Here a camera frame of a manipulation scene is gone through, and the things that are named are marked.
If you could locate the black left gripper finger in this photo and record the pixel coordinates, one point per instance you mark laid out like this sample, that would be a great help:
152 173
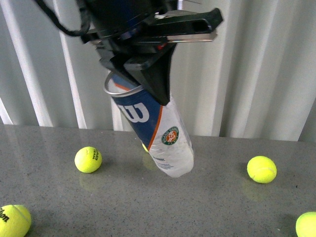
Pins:
115 65

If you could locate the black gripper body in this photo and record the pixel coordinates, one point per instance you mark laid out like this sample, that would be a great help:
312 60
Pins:
140 35

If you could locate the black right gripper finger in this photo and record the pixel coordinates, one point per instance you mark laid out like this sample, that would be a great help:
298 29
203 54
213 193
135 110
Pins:
156 79

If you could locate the clear Wilson tennis ball can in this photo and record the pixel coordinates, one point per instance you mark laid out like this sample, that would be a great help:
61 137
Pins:
160 128

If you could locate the middle yellow tennis ball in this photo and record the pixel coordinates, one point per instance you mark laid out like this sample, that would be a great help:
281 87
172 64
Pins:
88 159

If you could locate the yellow tennis ball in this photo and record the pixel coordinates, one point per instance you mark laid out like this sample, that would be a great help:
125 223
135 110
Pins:
88 159
262 169

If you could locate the yellow tennis ball far right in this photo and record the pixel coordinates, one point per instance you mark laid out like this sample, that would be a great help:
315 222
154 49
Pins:
262 169

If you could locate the near Wilson tennis ball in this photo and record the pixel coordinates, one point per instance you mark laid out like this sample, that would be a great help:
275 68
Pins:
15 221

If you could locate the yellow tennis ball right corner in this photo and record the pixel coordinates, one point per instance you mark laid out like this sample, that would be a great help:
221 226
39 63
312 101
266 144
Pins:
306 225

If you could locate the white pleated curtain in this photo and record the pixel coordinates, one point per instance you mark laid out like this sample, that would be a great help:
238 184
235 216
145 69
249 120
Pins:
256 80

